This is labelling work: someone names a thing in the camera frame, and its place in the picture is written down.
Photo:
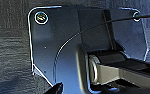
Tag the thick grey robot limb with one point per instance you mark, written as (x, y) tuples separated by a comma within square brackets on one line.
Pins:
[(124, 68)]

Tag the round silver base bolt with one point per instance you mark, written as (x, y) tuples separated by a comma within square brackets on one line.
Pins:
[(136, 15), (41, 17)]

